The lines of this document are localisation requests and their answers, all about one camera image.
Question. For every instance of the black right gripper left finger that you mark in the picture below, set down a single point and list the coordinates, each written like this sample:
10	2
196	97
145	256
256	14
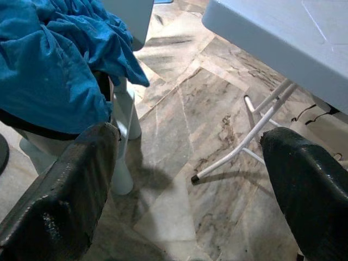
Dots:
59	204

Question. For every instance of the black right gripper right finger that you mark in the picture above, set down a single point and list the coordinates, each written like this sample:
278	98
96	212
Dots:
312	195

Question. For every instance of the blue shirt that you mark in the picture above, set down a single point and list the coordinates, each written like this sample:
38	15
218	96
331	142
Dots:
49	68

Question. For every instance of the white round-legged plastic stool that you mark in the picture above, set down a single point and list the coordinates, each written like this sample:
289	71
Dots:
123	168

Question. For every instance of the black round base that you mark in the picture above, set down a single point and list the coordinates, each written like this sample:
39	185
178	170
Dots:
3	152

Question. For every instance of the white folding table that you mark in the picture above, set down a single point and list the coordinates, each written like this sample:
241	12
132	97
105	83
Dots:
272	40

